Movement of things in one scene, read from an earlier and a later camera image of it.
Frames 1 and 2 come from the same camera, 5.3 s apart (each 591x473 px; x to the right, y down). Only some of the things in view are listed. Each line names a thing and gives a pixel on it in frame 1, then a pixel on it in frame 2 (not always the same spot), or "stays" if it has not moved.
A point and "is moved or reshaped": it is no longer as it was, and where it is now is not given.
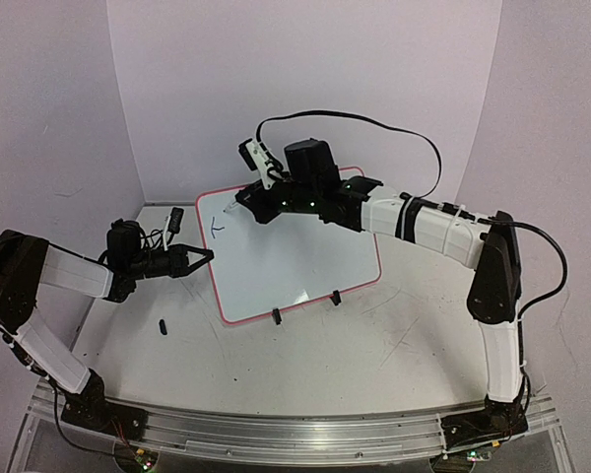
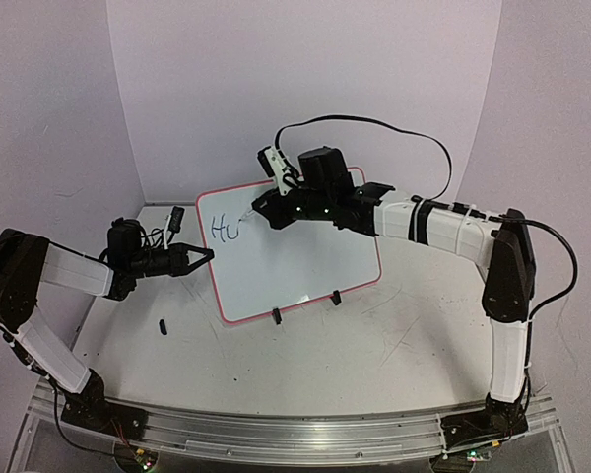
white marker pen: x=230 y=207 is moved or reshaped
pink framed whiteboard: x=289 y=258 stays
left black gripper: x=179 y=254 stays
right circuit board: x=474 y=455 stays
